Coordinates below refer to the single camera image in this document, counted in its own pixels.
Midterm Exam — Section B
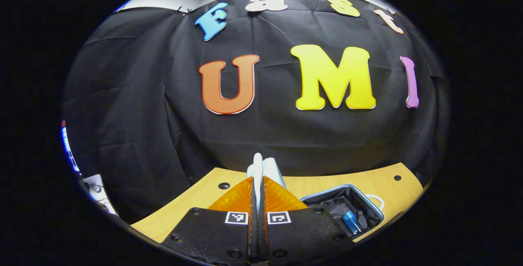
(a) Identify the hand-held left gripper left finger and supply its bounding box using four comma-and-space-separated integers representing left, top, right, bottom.
161, 176, 259, 266

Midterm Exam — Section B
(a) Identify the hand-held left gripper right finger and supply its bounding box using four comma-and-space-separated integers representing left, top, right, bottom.
258, 176, 349, 266

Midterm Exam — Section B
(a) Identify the teal skin care bottle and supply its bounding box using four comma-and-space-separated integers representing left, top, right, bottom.
342, 211, 364, 235

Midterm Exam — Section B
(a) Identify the light blue suitcase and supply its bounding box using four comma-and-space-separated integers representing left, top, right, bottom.
246, 153, 385, 241

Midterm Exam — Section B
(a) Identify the bright screen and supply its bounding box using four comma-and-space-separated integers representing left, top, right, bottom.
61, 120, 80, 172

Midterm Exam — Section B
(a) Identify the white object with cables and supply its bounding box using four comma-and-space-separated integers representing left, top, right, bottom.
81, 174, 119, 217

